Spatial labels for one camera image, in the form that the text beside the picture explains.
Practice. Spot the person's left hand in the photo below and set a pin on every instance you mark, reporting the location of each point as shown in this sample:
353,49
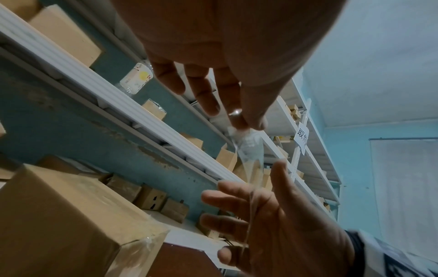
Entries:
232,35

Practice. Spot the person's right hand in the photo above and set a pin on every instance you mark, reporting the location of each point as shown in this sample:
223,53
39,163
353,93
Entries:
294,238

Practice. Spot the clear plastic bag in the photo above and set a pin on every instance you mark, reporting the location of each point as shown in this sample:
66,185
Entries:
251,151

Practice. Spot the very large cardboard box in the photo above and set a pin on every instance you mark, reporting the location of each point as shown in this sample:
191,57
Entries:
265,181

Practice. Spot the big open-flap cardboard box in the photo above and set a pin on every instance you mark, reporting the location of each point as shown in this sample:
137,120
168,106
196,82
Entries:
226,159

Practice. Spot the small taped brown package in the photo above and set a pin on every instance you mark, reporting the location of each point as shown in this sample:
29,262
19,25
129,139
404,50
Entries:
154,109

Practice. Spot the wide cardboard box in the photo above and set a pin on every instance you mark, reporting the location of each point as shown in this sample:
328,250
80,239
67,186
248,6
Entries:
192,140

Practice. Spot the small cardboard box dark holes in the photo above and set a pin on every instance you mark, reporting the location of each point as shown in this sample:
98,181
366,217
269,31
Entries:
150,198

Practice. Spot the leaning cardboard box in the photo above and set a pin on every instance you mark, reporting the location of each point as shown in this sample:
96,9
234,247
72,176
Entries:
65,35
17,8

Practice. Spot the small white-labelled cardboard box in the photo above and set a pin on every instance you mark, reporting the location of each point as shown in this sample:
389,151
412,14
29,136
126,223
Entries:
68,165

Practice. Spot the white metal shelf unit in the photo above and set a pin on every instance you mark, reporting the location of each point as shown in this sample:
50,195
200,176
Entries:
113,100
321,173

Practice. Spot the right black marker wristband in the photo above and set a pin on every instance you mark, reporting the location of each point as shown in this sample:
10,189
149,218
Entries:
383,254

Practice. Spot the white hanging sign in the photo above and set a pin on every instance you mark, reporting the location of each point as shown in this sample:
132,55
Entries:
301,138

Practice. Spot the clear plastic bottle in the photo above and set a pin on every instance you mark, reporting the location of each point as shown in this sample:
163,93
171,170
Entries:
137,78

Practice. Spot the white curtain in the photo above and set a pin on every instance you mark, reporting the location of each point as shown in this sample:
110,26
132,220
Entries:
403,194

